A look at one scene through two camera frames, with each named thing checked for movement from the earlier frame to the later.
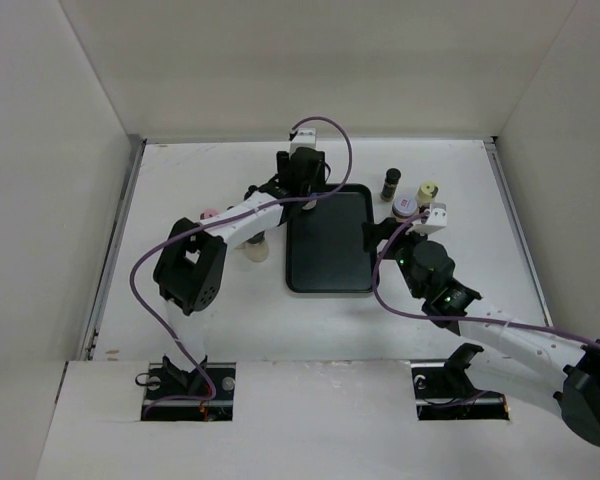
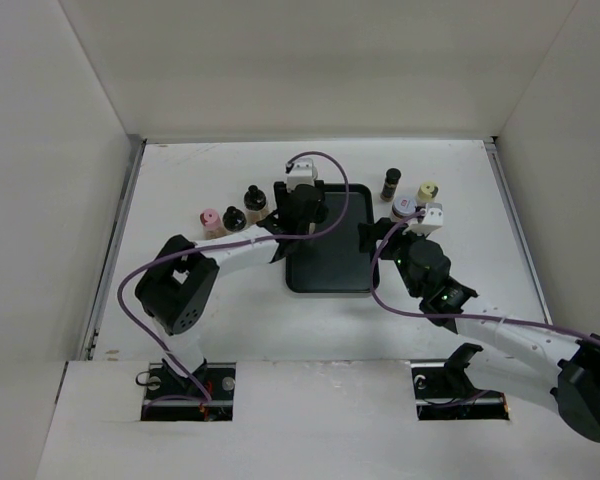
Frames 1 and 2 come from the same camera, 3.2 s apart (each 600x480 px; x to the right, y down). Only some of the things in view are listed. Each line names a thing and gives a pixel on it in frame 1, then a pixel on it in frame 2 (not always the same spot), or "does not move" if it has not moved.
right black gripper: x=373 y=232 does not move
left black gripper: x=317 y=186 → x=282 y=194
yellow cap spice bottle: x=427 y=191 does not move
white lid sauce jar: x=404 y=208 does not move
